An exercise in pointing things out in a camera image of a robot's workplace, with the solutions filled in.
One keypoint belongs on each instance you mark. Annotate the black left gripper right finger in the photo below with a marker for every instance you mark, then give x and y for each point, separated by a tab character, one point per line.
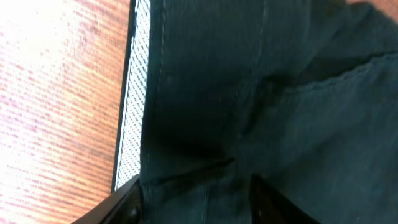
268	206

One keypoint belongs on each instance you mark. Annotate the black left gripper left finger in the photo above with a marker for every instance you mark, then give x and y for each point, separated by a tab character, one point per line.
124	206

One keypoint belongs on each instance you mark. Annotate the black pants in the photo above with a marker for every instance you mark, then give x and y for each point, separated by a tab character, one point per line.
301	93

